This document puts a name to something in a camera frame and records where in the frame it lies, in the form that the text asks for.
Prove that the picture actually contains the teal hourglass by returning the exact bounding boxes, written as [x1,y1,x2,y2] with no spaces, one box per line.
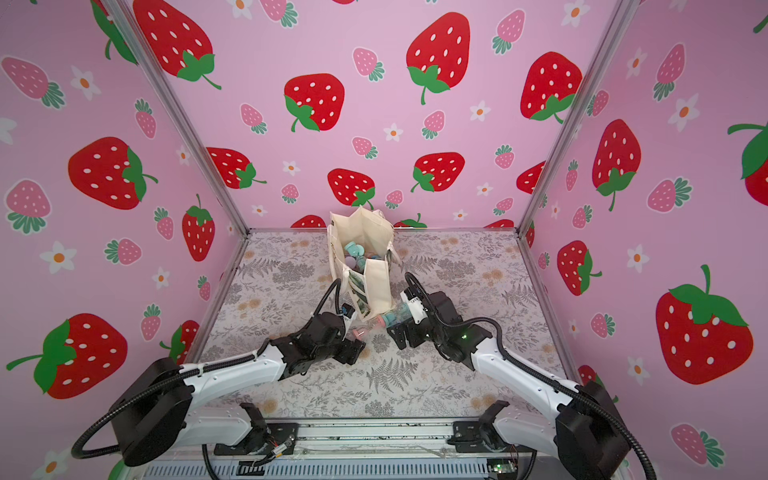
[344,241,365,257]

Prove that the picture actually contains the canvas tote bag floral print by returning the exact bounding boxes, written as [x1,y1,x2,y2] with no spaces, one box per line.
[327,207,400,320]

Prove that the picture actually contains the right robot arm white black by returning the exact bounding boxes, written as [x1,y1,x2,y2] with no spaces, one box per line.
[387,287,631,479]

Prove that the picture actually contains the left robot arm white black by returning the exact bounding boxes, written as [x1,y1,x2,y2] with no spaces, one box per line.
[111,305,365,467]

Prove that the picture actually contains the teal hourglass number five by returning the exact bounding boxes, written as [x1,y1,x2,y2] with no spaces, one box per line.
[382,305,411,327]

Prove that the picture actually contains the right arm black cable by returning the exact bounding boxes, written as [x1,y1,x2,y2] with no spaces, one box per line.
[404,271,658,480]

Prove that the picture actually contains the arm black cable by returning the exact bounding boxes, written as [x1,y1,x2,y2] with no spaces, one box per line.
[70,277,349,460]
[404,271,658,480]

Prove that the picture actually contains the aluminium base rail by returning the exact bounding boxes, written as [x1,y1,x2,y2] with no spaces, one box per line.
[128,416,625,480]

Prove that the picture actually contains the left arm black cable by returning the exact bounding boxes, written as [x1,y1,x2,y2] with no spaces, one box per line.
[70,277,349,460]

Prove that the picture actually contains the aluminium corner frame post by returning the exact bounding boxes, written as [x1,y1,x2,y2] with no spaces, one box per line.
[516,0,640,238]

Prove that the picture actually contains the left aluminium corner post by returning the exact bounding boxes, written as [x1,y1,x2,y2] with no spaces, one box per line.
[105,0,250,238]

